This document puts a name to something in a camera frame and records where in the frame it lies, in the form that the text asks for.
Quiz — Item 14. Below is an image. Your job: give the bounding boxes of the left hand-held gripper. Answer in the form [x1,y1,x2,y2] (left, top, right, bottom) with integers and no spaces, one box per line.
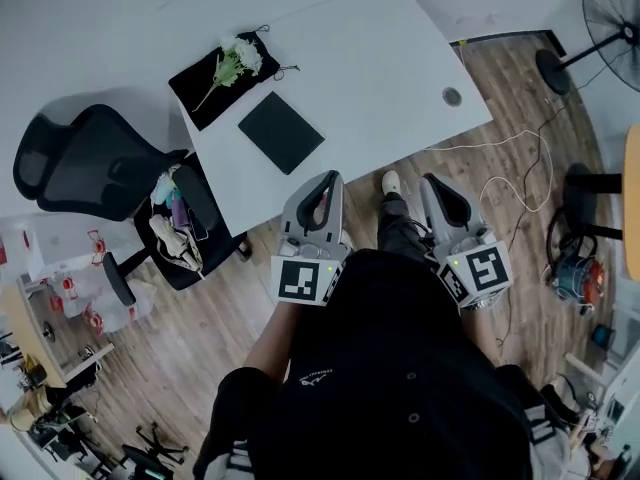
[270,170,349,308]

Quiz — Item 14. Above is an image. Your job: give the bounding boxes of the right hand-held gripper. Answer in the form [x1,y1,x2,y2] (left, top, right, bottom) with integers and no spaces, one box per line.
[418,173,515,315]

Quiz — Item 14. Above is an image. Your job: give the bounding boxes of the black notebook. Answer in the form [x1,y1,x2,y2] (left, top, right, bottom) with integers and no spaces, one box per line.
[237,91,327,176]

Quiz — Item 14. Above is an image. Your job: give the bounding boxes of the person's left forearm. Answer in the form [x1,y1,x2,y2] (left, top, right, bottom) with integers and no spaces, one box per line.
[242,300,302,385]

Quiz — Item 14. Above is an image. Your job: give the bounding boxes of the person's right forearm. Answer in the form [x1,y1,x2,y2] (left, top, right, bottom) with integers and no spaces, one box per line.
[459,302,504,370]

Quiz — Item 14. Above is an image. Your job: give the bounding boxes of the black smartphone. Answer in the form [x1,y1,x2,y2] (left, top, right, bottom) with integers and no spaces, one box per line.
[187,207,211,243]

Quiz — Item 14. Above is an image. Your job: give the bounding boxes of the beige cloth bag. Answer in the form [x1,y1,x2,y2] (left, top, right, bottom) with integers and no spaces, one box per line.
[148,212,206,280]

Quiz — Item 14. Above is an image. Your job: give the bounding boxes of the pastel plush toy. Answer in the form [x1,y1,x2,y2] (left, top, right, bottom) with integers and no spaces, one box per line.
[152,165,189,230]

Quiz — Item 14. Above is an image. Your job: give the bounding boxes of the teal red vacuum cleaner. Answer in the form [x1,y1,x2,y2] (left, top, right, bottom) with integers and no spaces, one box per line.
[544,207,607,317]

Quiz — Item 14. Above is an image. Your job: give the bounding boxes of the white artificial flower bunch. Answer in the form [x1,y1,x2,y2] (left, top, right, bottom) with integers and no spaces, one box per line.
[192,36,265,114]

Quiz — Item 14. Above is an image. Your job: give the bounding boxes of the person's black shirt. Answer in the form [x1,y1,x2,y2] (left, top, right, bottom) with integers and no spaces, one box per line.
[192,247,576,480]

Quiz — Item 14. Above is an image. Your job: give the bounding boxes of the round wooden table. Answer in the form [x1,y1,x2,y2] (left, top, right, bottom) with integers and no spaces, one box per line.
[562,123,640,283]

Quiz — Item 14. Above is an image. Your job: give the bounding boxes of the black mesh office chair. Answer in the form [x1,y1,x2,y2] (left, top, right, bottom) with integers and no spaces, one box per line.
[12,103,252,309]

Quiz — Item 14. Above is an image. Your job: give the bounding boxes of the black standing fan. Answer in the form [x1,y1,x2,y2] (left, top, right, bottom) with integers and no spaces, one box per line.
[534,0,640,97]

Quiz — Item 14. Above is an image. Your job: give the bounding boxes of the clear water jugs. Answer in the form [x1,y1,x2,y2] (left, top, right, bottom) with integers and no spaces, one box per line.
[27,213,139,282]

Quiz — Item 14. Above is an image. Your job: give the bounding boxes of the black swivel chair star base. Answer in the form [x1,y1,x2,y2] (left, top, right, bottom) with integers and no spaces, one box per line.
[122,420,192,480]

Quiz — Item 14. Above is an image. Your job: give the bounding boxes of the wooden desk white legs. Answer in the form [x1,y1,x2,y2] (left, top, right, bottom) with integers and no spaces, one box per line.
[0,282,116,390]

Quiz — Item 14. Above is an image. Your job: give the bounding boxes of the white cable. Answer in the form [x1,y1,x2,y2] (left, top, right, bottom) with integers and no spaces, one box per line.
[424,41,555,215]

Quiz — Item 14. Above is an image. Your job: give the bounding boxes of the black cable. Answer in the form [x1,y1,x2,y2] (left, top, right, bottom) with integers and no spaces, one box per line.
[494,52,631,352]

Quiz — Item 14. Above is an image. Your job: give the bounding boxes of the black drawstring pouch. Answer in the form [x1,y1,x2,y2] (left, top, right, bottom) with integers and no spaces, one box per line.
[168,24,301,133]

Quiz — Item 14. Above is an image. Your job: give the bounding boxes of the grey backpack strap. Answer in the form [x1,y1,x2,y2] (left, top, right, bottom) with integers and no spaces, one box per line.
[227,440,252,480]
[522,400,574,480]

